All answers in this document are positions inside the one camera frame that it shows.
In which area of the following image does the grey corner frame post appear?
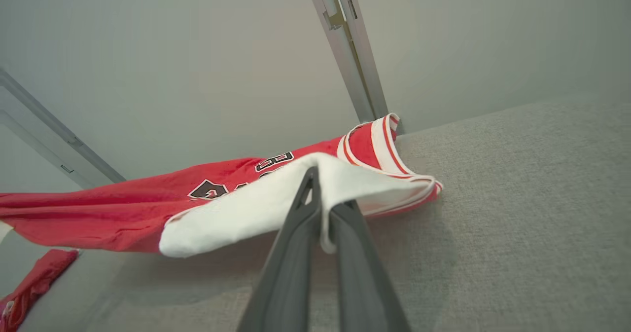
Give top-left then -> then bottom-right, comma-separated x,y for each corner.
0,68 -> 126,189

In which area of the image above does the grey double partition post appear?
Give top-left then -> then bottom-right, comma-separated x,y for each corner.
303,0 -> 405,135

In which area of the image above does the red shorts white side stripe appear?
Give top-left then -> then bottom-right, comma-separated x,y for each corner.
0,249 -> 79,332

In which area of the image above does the red basketball jersey white trim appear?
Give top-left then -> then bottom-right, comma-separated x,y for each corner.
0,112 -> 443,258

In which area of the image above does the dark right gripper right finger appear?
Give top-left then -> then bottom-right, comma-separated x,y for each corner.
329,200 -> 412,332

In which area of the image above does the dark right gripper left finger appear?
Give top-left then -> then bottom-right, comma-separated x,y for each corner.
237,167 -> 323,332

